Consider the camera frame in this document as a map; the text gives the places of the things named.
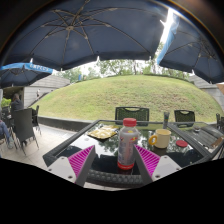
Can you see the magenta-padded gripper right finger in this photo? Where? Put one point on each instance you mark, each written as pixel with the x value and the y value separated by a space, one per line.
pixel 165 165

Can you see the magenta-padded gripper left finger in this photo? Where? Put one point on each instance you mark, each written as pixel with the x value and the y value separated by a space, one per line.
pixel 61 166

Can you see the red-capped drink bottle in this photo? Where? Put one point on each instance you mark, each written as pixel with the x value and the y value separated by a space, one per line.
pixel 126 143

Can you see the flat round red coaster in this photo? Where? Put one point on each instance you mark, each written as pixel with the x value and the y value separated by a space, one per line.
pixel 181 143

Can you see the grey upright tube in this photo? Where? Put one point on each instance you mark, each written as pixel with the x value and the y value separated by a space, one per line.
pixel 166 120

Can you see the dark slatted table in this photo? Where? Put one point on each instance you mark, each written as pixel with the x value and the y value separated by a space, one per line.
pixel 203 136

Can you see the small round ashtray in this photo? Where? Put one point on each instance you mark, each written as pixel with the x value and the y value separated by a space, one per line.
pixel 196 128

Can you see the dark plastic garden chair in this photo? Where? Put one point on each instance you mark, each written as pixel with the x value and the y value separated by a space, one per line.
pixel 184 116
pixel 132 114

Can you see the yellow snack packet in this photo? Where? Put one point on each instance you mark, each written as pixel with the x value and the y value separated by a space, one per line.
pixel 102 132

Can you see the dark wicker chair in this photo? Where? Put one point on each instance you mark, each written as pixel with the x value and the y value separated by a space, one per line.
pixel 22 125
pixel 35 118

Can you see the brown paper bag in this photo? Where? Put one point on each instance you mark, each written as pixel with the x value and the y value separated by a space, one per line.
pixel 218 141

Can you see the person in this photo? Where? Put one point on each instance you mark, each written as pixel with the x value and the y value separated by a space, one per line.
pixel 4 131
pixel 16 104

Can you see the black armchair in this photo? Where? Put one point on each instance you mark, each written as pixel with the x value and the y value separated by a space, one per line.
pixel 218 120
pixel 222 124

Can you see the tan patio umbrella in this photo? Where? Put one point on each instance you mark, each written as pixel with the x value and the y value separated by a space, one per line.
pixel 220 88

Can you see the blue-edged patio umbrella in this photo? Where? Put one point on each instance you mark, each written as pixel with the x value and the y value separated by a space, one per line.
pixel 20 73

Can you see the large navy patio umbrella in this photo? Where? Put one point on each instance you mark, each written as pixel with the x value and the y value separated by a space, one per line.
pixel 83 33

